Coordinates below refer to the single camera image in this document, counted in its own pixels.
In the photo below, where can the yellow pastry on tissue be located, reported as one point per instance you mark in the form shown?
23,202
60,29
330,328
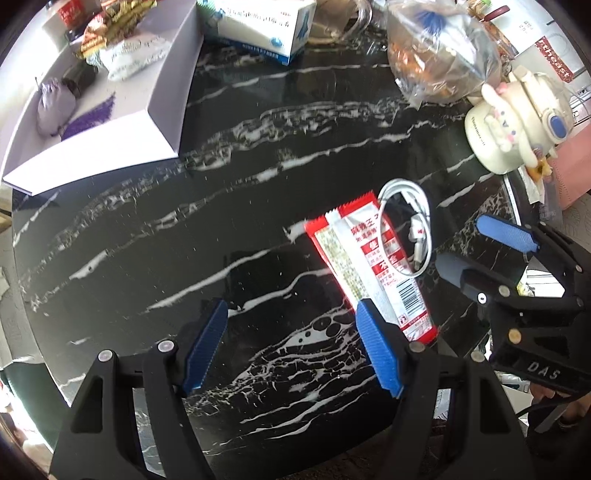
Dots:
534,180

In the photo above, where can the white Northeast paper bag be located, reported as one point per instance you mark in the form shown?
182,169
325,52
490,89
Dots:
554,55

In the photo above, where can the pink paper bag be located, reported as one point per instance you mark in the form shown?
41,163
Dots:
572,168

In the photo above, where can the glass mug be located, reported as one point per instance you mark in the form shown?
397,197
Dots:
338,21

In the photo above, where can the red white spicy snack packet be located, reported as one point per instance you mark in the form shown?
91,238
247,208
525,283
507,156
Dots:
364,254

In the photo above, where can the clear plastic bag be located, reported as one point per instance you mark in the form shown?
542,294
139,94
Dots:
438,52

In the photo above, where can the right hand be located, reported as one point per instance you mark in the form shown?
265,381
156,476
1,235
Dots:
558,405

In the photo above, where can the white open gift box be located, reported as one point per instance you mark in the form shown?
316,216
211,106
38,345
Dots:
121,124

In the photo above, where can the white cartoon dog cup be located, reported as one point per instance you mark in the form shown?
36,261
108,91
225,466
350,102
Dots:
520,122

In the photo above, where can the white printed snack packet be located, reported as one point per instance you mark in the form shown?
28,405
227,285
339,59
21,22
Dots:
132,55

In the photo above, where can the white blue medicine box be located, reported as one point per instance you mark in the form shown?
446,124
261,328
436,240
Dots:
276,29

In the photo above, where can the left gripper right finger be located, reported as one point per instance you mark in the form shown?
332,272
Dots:
482,438

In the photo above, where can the black smartphone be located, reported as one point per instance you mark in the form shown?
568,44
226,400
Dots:
523,211

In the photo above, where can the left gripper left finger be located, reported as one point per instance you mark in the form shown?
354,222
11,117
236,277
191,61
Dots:
171,370

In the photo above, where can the black hair scrunchie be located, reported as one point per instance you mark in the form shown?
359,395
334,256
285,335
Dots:
79,77

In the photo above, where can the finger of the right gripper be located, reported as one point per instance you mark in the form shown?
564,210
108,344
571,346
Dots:
484,286
549,246

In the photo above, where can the lavender drawstring pouch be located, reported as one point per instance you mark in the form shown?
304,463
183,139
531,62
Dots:
56,107

